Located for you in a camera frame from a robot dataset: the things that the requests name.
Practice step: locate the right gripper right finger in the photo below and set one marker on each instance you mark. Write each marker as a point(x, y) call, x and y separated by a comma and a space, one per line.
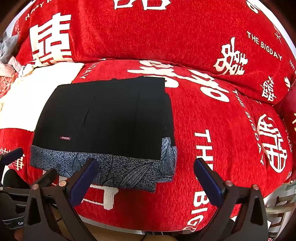
point(240, 214)

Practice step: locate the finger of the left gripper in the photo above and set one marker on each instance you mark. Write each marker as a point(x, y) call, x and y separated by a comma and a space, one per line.
point(11, 156)

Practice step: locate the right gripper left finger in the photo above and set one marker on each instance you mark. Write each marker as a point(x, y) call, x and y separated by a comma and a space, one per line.
point(66, 195)

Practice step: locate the black pants with patterned hem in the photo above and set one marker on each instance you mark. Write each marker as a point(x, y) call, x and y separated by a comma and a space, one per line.
point(126, 125)

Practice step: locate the red wedding blanket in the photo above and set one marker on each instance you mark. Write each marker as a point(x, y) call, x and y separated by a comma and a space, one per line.
point(241, 138)

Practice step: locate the grey clothes pile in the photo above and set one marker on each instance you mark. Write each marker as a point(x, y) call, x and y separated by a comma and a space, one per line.
point(8, 46)

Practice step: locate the red wedding quilt roll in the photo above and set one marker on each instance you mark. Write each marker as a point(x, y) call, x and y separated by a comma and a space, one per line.
point(230, 40)

